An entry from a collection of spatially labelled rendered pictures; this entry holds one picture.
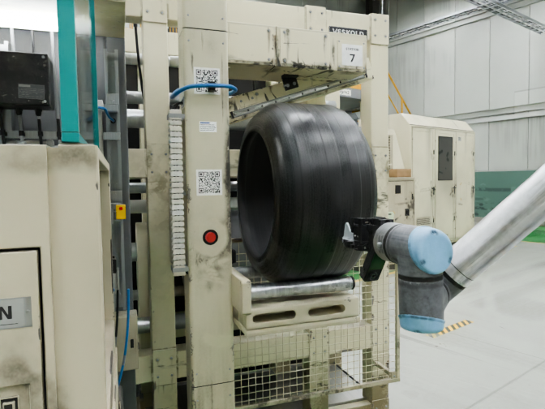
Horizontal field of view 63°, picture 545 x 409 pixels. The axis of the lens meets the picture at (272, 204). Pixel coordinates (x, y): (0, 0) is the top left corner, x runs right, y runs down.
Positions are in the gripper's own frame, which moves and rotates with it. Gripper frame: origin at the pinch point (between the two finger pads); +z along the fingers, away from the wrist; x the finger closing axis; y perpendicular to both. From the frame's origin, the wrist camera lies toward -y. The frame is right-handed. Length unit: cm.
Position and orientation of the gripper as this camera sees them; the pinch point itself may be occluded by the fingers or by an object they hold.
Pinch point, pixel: (347, 240)
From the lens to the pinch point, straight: 124.2
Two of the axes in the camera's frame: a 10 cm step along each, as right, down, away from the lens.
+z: -3.2, -0.3, 9.5
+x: -9.5, 0.4, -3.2
